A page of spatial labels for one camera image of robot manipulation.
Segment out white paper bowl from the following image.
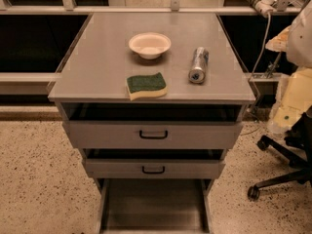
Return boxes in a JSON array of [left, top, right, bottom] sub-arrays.
[[129, 32, 172, 59]]

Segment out grey power cable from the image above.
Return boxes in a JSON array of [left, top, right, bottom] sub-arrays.
[[249, 12, 272, 80]]

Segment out grey top drawer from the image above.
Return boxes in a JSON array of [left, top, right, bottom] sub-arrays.
[[63, 121, 243, 149]]

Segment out white power strip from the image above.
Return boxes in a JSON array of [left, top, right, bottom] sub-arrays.
[[247, 0, 275, 18]]

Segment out diagonal metal rod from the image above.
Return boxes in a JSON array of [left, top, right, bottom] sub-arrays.
[[264, 53, 282, 79]]

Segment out green and yellow sponge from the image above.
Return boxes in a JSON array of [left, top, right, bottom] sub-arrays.
[[127, 72, 168, 100]]

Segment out grey open bottom drawer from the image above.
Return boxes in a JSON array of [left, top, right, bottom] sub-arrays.
[[95, 178, 214, 234]]

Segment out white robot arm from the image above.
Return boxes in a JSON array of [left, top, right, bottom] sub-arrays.
[[265, 1, 312, 134]]

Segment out grey drawer cabinet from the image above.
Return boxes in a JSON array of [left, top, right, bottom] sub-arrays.
[[47, 12, 257, 234]]

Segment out grey middle drawer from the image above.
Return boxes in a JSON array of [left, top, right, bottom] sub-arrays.
[[84, 159, 225, 179]]

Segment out silver drink can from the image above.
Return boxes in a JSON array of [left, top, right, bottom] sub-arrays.
[[188, 47, 209, 84]]

